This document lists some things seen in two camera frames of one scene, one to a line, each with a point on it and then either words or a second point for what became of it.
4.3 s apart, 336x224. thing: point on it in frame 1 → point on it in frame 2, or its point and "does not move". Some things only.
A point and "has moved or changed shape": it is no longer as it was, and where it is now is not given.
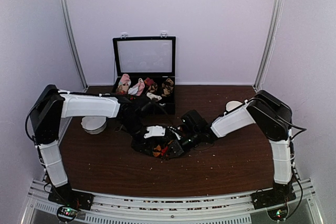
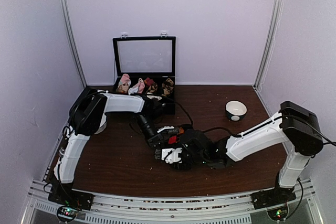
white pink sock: (137, 88) does not move
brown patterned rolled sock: (153, 87) does not move
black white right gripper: (178, 149) → (175, 164)
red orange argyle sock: (157, 151) has moved or changed shape
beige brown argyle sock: (167, 86) does not move
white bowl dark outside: (232, 105) does not move
